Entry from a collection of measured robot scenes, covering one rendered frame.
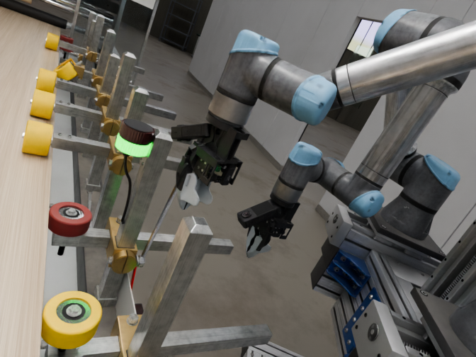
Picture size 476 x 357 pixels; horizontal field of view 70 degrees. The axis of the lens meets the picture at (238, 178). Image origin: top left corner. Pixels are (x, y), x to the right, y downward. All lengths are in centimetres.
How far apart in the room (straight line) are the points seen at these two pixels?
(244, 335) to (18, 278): 43
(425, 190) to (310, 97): 67
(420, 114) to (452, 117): 248
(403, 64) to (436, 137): 271
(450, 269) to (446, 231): 209
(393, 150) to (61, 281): 89
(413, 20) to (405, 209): 53
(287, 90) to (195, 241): 27
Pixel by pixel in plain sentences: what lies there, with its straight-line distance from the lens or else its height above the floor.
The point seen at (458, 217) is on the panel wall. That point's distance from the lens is 312.
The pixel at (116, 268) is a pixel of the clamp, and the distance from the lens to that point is 77.
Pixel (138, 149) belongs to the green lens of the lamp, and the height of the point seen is 110.
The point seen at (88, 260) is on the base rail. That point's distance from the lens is 98.
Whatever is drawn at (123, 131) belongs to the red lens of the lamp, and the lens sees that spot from 63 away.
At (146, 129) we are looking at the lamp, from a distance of 64.
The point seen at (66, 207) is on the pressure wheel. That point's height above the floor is 90.
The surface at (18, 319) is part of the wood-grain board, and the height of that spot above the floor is 90.
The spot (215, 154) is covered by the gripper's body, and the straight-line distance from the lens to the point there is 62.
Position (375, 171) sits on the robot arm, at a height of 120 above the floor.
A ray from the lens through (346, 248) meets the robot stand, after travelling 115.
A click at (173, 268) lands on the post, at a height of 104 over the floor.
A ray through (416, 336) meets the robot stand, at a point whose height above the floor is 98.
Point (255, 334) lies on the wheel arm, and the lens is 79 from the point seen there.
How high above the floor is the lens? 134
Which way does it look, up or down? 21 degrees down
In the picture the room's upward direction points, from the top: 25 degrees clockwise
